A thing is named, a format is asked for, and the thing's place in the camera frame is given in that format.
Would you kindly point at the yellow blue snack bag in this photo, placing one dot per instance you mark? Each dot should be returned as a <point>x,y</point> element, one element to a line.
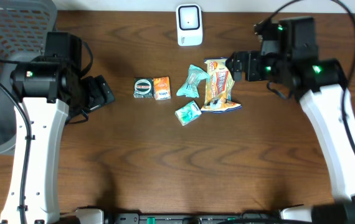
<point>218,98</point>

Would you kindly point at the orange juice carton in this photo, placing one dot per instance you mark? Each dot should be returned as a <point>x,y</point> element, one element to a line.
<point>162,89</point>

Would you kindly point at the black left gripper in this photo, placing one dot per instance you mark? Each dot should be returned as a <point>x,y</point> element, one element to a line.
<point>92,84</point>

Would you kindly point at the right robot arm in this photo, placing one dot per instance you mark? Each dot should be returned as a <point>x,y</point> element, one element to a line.
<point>321,89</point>

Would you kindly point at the white barcode scanner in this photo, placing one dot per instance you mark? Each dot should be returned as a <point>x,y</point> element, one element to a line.
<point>189,25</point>

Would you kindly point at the green tissue pack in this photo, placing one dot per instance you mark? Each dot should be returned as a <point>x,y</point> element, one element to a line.
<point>188,113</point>

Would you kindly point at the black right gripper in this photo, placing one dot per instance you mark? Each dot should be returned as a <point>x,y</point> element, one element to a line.
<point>251,57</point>

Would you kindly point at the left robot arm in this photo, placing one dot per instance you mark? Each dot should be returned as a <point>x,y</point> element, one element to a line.
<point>50,94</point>

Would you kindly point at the grey plastic mesh basket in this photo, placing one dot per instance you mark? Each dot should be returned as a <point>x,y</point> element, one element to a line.
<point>23,29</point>

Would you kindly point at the teal candy wrapper bag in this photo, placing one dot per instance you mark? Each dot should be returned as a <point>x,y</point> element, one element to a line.
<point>190,87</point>

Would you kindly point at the round black lidded cup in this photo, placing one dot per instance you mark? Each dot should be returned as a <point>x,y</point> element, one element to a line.
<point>143,88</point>

